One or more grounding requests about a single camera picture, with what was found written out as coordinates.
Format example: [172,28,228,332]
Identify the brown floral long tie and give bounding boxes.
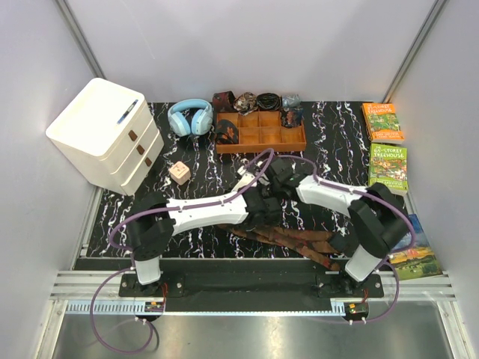
[217,224,340,271]

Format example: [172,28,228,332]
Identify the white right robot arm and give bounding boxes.
[264,156,415,297]

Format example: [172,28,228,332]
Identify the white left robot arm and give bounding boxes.
[126,186,282,296]

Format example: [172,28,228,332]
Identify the orange compartment tray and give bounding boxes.
[214,111,306,154]

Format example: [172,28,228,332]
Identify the dark floral rolled tie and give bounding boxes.
[281,106,304,128]

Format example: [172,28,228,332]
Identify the black orange-leaf rolled tie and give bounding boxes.
[215,119,239,145]

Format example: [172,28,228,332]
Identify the grey blue rolled tie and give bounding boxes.
[281,93,301,108]

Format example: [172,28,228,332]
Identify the brown patterned rolled tie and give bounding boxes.
[233,92,258,116]

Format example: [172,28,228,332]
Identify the black marble pattern mat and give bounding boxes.
[82,101,370,259]

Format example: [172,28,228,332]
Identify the pink cube power adapter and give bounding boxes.
[168,162,191,185]

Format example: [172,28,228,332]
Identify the dark red rolled tie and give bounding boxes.
[212,90,237,113]

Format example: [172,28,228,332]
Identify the green treehouse book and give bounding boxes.
[368,143,409,196]

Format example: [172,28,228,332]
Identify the light blue headphones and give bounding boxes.
[168,99,213,137]

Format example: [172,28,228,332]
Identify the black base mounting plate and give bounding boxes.
[118,260,384,313]

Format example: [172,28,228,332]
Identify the orange treehouse book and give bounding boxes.
[361,102,405,144]

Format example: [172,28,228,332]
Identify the blue Animal Farm book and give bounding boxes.
[389,214,442,280]

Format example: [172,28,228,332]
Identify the blue pen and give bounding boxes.
[117,99,138,124]

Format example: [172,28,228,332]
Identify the white three-drawer cabinet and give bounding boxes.
[46,78,164,196]

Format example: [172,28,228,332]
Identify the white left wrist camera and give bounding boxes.
[237,165,259,185]

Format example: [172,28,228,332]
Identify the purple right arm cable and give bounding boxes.
[242,156,417,325]

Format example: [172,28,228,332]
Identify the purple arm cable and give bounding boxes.
[89,147,275,357]
[242,156,417,325]

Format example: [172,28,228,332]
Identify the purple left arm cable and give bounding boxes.
[89,147,275,357]

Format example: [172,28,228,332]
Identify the aluminium front rail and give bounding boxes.
[50,269,456,316]

